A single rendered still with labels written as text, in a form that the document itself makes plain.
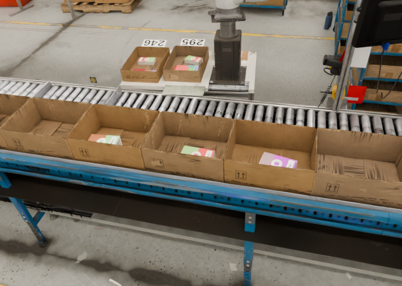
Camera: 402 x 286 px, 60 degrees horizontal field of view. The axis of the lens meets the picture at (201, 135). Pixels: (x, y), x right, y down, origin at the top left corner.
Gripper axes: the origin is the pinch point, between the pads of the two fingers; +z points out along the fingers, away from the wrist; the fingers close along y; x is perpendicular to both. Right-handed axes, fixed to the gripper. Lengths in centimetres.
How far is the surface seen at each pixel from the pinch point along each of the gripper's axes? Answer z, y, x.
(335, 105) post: 77, -64, -17
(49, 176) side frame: 78, 101, 35
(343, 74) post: 55, -65, -16
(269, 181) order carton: 66, -10, 57
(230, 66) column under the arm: 66, -1, -57
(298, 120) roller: 82, -40, -10
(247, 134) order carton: 63, -4, 26
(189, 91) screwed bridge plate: 80, 28, -49
